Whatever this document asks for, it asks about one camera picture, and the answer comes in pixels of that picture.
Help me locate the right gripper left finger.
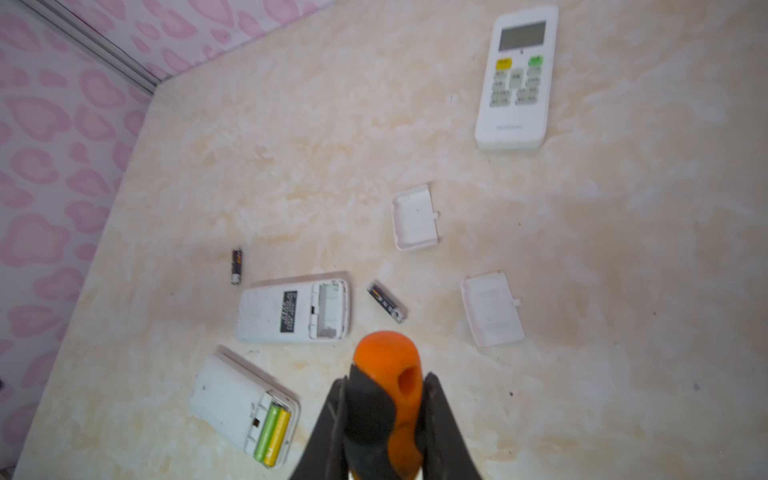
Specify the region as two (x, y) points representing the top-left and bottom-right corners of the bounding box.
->
(290, 377), (349, 480)

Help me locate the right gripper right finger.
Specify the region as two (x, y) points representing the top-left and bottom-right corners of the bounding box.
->
(418, 373), (481, 480)

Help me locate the orange black screwdriver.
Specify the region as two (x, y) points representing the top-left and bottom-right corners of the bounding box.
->
(343, 331), (424, 479)

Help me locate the red white remote control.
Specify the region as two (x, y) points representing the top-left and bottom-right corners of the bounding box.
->
(236, 274), (351, 344)

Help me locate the white battery cover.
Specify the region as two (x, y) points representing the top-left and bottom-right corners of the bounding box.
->
(392, 184), (439, 251)
(461, 271), (525, 347)

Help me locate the black battery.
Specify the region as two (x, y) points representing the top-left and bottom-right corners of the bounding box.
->
(231, 248), (243, 285)
(367, 281), (407, 324)

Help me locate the yellow battery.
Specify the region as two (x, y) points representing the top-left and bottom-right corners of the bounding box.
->
(262, 408), (291, 467)

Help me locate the green battery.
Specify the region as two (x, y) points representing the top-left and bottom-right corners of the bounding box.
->
(254, 403), (282, 464)

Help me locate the aluminium left corner post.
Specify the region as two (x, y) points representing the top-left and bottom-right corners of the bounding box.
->
(16, 0), (161, 95)

